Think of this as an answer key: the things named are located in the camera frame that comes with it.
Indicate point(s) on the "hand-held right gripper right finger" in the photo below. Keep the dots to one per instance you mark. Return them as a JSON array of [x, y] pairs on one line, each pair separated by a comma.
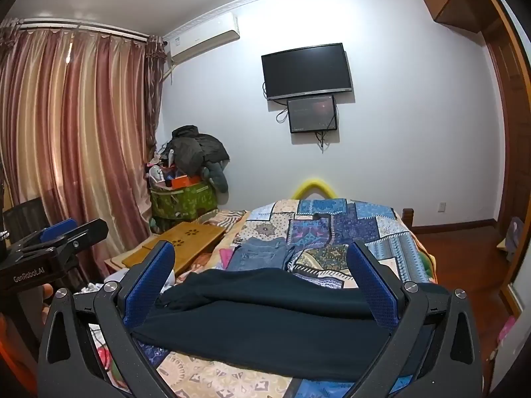
[[375, 286]]

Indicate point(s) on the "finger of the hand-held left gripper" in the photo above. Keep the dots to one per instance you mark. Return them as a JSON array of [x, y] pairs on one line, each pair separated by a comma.
[[58, 230], [93, 230]]

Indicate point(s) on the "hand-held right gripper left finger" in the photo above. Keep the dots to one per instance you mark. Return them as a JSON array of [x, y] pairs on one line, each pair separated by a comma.
[[147, 282]]

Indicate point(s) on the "dark navy pants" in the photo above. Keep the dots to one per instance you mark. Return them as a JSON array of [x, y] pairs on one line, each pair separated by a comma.
[[269, 319]]

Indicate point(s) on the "person's left hand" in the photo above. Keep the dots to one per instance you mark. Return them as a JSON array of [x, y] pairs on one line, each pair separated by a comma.
[[46, 302]]

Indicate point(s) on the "black mesh chair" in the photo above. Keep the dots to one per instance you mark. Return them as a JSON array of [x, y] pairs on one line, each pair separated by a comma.
[[27, 215]]

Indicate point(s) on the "white cloth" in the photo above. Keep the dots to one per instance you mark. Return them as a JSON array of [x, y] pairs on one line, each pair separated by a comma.
[[93, 288]]

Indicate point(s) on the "green cloth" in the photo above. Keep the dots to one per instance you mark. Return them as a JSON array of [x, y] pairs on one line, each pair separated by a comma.
[[425, 263]]

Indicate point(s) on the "wooden lap desk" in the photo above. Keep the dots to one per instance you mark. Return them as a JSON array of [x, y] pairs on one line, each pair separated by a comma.
[[186, 240]]

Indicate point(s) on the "patchwork printed bed sheet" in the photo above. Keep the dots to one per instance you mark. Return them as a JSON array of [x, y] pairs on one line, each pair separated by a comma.
[[323, 224]]

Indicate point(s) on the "green storage bag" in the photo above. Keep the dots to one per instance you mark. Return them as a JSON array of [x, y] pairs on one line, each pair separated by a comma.
[[182, 203]]

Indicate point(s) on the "pink striped curtain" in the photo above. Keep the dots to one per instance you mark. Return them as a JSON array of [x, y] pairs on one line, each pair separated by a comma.
[[83, 132]]

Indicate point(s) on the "striped blanket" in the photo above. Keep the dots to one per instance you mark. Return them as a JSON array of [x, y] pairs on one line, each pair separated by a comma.
[[222, 217]]

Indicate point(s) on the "orange box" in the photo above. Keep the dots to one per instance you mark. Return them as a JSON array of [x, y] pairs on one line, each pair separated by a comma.
[[184, 181]]

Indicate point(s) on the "blue jeans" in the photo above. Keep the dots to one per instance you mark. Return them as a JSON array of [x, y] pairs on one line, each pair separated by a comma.
[[259, 255]]

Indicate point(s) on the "yellow foam tube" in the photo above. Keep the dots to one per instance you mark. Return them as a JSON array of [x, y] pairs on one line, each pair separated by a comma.
[[315, 183]]

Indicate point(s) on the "grey-blue garment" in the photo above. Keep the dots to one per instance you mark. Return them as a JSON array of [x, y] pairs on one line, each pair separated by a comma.
[[215, 176]]

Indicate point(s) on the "pile of dark clothes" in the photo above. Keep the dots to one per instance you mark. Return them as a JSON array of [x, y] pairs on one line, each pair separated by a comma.
[[197, 145]]

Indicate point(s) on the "small black monitor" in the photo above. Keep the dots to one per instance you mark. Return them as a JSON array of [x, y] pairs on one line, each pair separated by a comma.
[[311, 114]]

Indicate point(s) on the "white air conditioner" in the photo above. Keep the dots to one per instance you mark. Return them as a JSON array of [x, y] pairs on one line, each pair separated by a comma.
[[199, 41]]

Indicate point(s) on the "wooden bed post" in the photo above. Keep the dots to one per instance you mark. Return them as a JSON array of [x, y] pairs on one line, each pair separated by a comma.
[[408, 217]]

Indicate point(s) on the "white curtain rail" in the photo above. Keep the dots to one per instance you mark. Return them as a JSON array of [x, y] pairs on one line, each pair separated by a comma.
[[83, 30]]

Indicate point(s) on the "wooden door frame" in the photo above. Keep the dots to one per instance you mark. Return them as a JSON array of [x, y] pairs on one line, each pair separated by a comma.
[[508, 132]]

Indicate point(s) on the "black wall television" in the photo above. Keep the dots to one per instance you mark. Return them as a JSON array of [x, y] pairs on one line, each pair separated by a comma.
[[307, 70]]

